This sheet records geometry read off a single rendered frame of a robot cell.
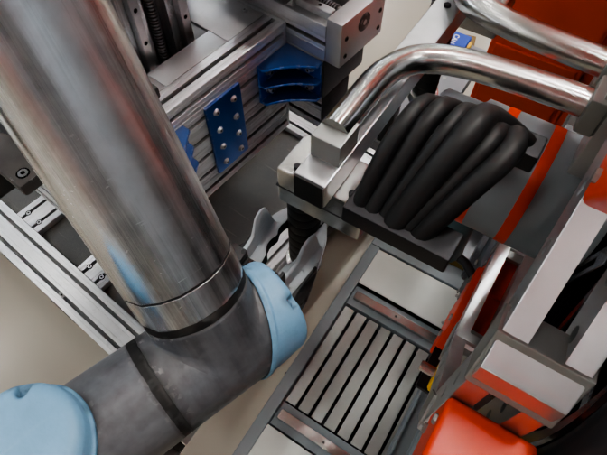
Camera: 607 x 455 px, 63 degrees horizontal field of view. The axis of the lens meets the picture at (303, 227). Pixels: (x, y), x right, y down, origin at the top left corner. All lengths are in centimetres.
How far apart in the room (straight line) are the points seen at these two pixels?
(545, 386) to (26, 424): 31
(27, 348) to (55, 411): 123
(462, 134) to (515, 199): 20
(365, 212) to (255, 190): 99
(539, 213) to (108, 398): 42
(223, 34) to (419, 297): 82
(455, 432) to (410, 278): 98
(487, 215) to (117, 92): 41
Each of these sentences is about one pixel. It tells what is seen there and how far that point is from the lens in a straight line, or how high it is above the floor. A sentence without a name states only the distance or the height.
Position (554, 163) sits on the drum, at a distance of 55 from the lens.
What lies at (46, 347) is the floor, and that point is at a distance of 153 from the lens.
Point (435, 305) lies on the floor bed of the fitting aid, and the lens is 137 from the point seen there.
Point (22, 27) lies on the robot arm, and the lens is 25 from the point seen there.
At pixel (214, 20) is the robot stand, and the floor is 73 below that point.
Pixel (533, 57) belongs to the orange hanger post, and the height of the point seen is 74.
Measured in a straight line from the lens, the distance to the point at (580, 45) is 53.
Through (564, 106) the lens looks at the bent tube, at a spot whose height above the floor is 100.
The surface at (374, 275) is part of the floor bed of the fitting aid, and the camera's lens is 138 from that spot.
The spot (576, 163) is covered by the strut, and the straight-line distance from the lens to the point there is 54.
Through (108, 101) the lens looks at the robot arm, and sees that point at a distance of 26.
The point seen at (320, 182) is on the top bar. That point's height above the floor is 98.
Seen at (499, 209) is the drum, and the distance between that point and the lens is 55.
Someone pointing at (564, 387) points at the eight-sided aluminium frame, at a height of 97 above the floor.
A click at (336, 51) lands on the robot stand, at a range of 93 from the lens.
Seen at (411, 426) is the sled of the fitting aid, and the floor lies 15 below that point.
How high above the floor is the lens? 130
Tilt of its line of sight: 58 degrees down
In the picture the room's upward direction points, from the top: straight up
